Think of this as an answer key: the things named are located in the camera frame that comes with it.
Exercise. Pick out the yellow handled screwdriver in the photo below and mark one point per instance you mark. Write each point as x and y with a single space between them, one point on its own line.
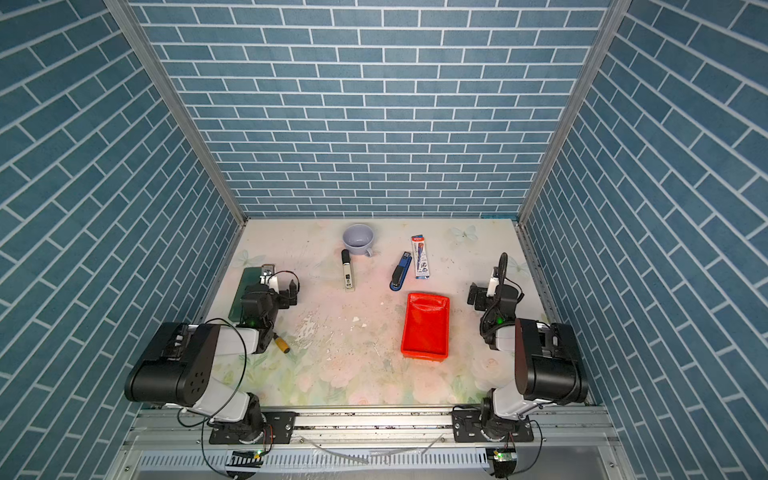
281 344

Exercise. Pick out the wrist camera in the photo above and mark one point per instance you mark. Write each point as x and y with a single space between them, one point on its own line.
268 275
493 283

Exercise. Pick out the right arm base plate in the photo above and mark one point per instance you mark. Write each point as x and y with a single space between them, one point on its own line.
472 425

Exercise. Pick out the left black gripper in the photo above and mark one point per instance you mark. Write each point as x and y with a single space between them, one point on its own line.
284 301

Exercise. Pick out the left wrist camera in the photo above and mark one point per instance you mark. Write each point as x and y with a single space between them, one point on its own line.
268 275

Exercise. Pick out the black white marker pen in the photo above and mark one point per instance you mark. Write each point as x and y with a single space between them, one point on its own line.
347 270

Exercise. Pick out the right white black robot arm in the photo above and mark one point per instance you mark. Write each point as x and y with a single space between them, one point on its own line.
547 363

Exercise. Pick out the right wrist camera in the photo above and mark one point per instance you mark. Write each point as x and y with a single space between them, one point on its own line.
493 283

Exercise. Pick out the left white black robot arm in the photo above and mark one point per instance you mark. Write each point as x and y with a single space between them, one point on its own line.
176 368

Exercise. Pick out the blue black stapler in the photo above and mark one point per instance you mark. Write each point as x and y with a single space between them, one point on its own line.
400 272

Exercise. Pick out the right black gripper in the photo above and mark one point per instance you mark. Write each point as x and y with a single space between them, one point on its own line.
481 292

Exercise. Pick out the aluminium front rail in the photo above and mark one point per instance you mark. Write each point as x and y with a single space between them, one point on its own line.
440 442

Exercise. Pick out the lavender cup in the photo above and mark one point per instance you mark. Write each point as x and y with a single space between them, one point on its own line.
358 239

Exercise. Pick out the packaged pen blister pack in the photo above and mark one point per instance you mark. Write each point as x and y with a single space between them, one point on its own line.
420 257

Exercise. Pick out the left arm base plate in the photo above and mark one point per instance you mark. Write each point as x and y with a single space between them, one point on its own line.
272 427

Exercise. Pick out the red plastic bin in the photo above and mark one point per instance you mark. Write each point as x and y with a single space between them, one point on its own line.
426 332

